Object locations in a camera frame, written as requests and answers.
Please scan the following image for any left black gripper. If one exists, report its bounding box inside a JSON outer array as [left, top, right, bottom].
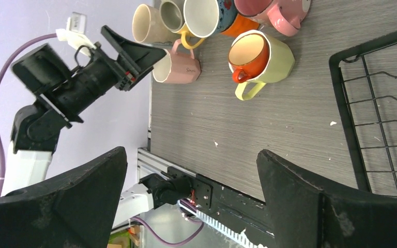
[[58, 25, 166, 117]]

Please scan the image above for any aluminium rail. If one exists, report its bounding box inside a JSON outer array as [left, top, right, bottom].
[[136, 148, 268, 248]]

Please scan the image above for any small beige cup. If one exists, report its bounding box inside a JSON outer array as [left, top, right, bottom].
[[159, 0, 185, 35]]

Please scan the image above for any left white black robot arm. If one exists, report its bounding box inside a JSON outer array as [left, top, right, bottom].
[[0, 26, 192, 230]]

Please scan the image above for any blue mug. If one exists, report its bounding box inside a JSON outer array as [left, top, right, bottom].
[[183, 0, 237, 38]]

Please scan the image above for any lime green mug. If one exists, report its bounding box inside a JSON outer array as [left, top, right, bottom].
[[228, 29, 295, 101]]

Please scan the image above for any cream patterned mug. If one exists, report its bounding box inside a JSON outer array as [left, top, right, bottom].
[[132, 4, 180, 45]]

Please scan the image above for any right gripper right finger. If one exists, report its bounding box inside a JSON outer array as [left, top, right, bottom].
[[256, 149, 397, 247]]

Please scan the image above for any light pink mug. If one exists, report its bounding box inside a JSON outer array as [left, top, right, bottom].
[[152, 39, 202, 84]]

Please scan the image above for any orange mug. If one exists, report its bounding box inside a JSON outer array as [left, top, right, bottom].
[[221, 14, 260, 38]]

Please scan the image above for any small orange cup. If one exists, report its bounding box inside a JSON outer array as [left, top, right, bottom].
[[228, 34, 270, 83]]

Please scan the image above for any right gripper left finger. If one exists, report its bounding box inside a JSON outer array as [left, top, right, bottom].
[[0, 147, 127, 247]]

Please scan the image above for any yellow mug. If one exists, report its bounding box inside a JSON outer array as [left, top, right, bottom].
[[174, 23, 206, 50]]

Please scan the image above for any black wire dish rack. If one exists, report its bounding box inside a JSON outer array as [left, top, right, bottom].
[[329, 30, 397, 197]]

